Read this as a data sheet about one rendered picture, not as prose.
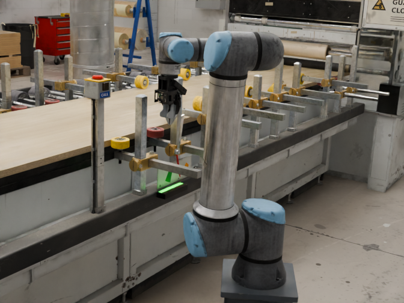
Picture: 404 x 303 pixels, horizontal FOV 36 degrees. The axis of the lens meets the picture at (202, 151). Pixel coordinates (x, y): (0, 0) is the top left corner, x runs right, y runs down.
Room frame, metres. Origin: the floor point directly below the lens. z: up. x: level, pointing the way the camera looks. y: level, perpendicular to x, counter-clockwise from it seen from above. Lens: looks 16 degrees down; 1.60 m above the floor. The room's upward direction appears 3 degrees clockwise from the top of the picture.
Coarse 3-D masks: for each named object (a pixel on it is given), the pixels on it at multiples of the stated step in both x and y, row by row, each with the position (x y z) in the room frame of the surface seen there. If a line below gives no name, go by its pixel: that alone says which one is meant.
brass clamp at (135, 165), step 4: (148, 156) 2.50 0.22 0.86; (152, 156) 2.50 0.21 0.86; (156, 156) 2.53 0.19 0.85; (132, 160) 2.44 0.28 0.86; (136, 160) 2.44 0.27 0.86; (140, 160) 2.44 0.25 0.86; (144, 160) 2.46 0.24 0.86; (132, 164) 2.44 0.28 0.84; (136, 164) 2.43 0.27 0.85; (140, 164) 2.44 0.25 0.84; (144, 164) 2.46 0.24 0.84; (132, 168) 2.44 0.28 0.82; (136, 168) 2.43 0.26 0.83; (140, 168) 2.44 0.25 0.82; (144, 168) 2.46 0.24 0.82; (148, 168) 2.49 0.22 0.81
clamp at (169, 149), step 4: (188, 140) 2.75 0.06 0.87; (168, 144) 2.68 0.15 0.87; (172, 144) 2.67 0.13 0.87; (180, 144) 2.68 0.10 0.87; (184, 144) 2.70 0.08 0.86; (188, 144) 2.73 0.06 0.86; (168, 148) 2.65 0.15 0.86; (172, 148) 2.64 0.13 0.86; (180, 148) 2.68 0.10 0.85; (168, 152) 2.65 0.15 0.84; (172, 152) 2.64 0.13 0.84; (180, 152) 2.68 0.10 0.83; (184, 152) 2.70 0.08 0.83
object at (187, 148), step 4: (152, 140) 2.79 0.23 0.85; (156, 140) 2.77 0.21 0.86; (160, 140) 2.77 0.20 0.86; (164, 140) 2.77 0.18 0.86; (152, 144) 2.79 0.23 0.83; (156, 144) 2.77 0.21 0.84; (160, 144) 2.76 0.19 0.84; (164, 144) 2.75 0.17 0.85; (184, 148) 2.69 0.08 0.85; (188, 148) 2.68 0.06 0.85; (192, 148) 2.67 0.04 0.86; (196, 148) 2.66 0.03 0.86; (200, 148) 2.66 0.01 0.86; (188, 152) 2.68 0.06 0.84; (192, 152) 2.67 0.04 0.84; (196, 152) 2.66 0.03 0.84; (200, 152) 2.64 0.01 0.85
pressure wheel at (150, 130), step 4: (148, 128) 2.80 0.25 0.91; (152, 128) 2.81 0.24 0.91; (156, 128) 2.79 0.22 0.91; (160, 128) 2.81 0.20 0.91; (148, 132) 2.77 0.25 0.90; (152, 132) 2.76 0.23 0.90; (156, 132) 2.76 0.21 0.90; (160, 132) 2.77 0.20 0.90; (148, 136) 2.77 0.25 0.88; (152, 136) 2.76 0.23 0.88; (156, 136) 2.76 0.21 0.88; (160, 136) 2.77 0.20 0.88
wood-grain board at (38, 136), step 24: (264, 72) 4.79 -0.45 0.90; (288, 72) 4.86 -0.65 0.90; (312, 72) 4.92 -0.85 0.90; (120, 96) 3.57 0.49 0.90; (192, 96) 3.67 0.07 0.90; (0, 120) 2.84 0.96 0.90; (24, 120) 2.87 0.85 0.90; (48, 120) 2.89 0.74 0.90; (72, 120) 2.91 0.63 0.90; (120, 120) 2.96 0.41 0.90; (192, 120) 3.13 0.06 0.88; (0, 144) 2.43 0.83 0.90; (24, 144) 2.45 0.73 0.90; (48, 144) 2.47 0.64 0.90; (72, 144) 2.49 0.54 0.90; (0, 168) 2.12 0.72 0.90; (24, 168) 2.19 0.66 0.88
